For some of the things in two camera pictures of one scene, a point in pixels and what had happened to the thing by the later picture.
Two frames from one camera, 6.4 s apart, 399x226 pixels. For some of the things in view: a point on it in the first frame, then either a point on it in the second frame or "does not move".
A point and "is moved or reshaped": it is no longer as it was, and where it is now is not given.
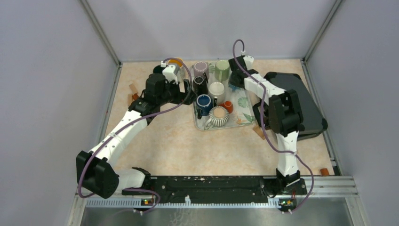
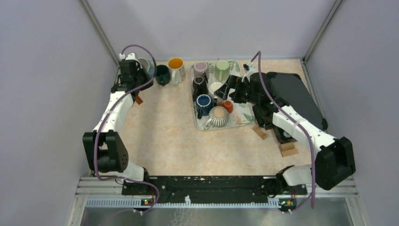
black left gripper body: (172, 93) -> (141, 77)
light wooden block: (259, 131) does not move
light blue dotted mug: (235, 87) is moved or reshaped
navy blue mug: (204, 105) does not move
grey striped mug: (219, 117) does not move
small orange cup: (228, 105) does not move
